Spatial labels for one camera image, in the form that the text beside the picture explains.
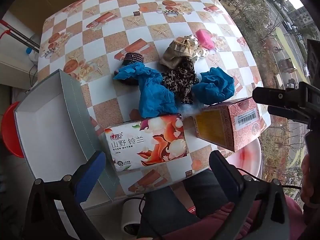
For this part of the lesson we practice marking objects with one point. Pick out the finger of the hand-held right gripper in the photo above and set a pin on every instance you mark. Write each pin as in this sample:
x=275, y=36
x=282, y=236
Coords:
x=275, y=96

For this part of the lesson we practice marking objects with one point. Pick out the white cotton fluff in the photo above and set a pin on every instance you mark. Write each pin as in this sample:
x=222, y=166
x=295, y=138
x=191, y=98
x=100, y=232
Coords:
x=186, y=109

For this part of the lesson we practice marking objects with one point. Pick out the white jug with blue cap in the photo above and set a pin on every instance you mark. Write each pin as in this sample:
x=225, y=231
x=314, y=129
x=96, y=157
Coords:
x=31, y=55

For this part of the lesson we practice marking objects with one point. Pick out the pink sponge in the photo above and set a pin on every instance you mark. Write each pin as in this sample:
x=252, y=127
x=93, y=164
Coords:
x=205, y=38

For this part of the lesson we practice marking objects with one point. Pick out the leopard print cloth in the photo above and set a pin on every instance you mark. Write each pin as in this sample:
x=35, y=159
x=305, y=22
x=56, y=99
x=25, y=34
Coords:
x=177, y=80

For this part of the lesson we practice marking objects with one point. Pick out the red plastic stool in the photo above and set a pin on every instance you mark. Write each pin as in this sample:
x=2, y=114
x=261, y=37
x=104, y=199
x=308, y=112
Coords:
x=11, y=130

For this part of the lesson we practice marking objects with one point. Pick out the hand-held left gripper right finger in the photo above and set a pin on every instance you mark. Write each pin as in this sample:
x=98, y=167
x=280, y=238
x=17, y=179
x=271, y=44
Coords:
x=220, y=170

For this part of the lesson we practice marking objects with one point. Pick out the person's right hand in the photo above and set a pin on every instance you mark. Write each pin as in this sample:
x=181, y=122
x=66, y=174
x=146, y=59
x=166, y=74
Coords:
x=305, y=177

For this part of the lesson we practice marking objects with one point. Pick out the cream polka dot scrunchie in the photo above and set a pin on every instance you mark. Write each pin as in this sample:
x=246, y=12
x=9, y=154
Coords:
x=201, y=52

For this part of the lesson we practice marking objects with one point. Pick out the floral tissue pack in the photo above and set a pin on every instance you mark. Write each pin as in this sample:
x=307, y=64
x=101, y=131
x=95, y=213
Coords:
x=150, y=142

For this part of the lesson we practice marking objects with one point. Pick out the person's maroon jacket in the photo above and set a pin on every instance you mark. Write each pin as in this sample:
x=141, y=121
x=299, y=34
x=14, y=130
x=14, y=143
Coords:
x=225, y=222

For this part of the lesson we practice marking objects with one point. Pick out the white round device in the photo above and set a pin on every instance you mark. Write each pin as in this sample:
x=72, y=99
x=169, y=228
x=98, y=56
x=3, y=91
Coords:
x=131, y=217

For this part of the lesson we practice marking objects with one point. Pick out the grey cardboard box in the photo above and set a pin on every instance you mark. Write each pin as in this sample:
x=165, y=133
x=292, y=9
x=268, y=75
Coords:
x=50, y=130

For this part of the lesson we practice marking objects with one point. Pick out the dark purple knit band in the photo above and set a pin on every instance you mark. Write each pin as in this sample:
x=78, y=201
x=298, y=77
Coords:
x=132, y=58

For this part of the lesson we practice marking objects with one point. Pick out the beige knit hat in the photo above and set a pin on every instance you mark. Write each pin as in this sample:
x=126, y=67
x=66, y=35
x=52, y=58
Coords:
x=175, y=52

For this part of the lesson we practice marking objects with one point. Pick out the blue cloth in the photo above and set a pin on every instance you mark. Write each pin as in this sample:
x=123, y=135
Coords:
x=215, y=85
x=150, y=92

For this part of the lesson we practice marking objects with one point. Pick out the pink patterned tissue box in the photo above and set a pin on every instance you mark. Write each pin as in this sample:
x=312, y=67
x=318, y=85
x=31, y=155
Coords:
x=240, y=120

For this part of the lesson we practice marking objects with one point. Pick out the person's dark trousers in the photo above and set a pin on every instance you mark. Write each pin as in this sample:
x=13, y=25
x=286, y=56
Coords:
x=205, y=190

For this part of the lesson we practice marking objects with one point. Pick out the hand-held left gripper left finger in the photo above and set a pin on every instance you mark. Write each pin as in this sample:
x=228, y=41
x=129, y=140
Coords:
x=92, y=170

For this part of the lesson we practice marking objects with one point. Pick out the grey mop pole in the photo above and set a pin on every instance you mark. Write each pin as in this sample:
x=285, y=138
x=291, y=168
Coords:
x=20, y=33

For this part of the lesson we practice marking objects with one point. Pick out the checkered printed tablecloth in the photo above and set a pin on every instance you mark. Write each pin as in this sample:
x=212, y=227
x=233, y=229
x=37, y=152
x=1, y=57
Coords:
x=120, y=35

